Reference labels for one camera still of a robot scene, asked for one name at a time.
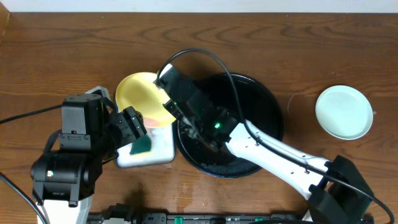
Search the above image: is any green yellow sponge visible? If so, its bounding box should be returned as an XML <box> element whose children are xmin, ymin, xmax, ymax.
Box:
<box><xmin>130</xmin><ymin>135</ymin><xmax>152</xmax><ymax>155</ymax></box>

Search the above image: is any yellow plate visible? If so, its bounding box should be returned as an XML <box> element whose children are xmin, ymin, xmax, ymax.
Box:
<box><xmin>115</xmin><ymin>72</ymin><xmax>175</xmax><ymax>128</ymax></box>

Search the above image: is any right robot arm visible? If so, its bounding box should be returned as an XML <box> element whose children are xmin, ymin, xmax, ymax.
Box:
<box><xmin>155</xmin><ymin>64</ymin><xmax>375</xmax><ymax>223</ymax></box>

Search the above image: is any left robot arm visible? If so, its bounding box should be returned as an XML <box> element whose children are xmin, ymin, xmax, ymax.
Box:
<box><xmin>31</xmin><ymin>93</ymin><xmax>146</xmax><ymax>223</ymax></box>

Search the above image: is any black rectangular soap tray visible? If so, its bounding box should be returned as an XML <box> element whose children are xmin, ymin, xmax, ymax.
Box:
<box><xmin>114</xmin><ymin>124</ymin><xmax>175</xmax><ymax>168</ymax></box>

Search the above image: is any round black tray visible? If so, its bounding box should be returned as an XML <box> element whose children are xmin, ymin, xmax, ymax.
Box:
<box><xmin>173</xmin><ymin>74</ymin><xmax>284</xmax><ymax>179</ymax></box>

